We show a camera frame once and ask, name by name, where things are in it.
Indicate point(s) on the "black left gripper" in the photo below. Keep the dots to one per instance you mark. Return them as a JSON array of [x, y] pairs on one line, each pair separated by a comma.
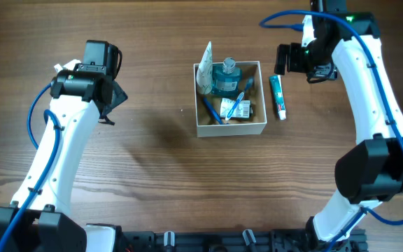
[[121, 96]]

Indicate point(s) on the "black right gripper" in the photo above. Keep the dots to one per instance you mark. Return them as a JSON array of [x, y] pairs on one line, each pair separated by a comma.
[[327, 72]]

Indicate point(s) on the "blue white toothpaste tube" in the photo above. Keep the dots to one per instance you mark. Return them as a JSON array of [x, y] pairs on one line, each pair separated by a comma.
[[276, 86]]

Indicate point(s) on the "blue white toothbrush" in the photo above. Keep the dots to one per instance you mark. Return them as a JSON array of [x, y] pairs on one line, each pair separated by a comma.
[[249, 85]]

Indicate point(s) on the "green white soap pack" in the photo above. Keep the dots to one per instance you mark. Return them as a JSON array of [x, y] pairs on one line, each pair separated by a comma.
[[242, 111]]

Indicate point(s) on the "blue mouthwash bottle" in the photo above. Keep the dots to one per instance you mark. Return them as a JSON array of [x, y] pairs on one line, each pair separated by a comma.
[[226, 78]]

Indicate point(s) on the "white leaf-print tube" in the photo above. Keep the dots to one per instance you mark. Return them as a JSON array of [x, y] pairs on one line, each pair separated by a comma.
[[204, 74]]

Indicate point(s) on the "blue disposable razor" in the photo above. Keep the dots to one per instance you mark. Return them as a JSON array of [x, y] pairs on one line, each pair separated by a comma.
[[212, 111]]

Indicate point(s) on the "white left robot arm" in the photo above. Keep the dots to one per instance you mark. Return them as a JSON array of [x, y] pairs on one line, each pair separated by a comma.
[[38, 216]]

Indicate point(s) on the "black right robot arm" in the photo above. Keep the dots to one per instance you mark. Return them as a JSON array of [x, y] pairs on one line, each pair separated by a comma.
[[337, 43]]

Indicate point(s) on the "white open box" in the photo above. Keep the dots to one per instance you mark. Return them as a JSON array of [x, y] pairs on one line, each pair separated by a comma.
[[207, 126]]

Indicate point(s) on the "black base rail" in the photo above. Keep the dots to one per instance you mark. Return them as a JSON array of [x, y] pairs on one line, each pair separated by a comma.
[[229, 241]]

